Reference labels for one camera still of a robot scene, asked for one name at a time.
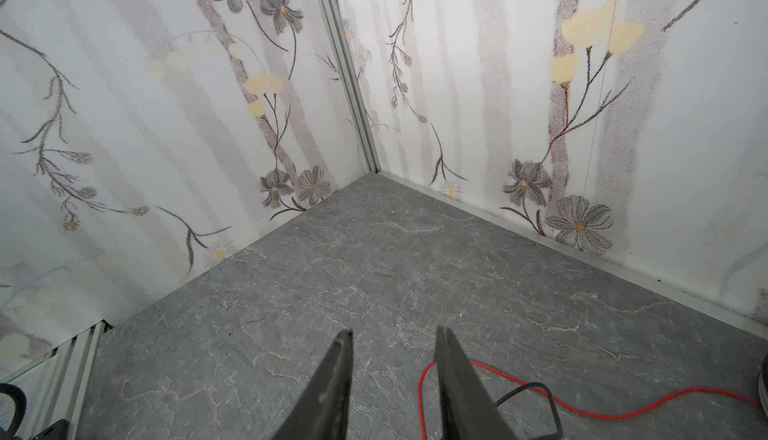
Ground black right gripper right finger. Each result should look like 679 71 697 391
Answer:
435 326 516 440

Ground red headphone cable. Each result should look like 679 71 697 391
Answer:
417 358 763 440

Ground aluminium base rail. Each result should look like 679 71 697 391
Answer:
1 321 111 439

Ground black headphone cable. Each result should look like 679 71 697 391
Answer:
494 381 565 440

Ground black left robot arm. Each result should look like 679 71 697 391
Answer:
1 383 70 440

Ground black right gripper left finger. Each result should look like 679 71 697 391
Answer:
272 330 354 440

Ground white headphones with black pads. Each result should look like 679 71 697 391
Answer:
757 355 768 418

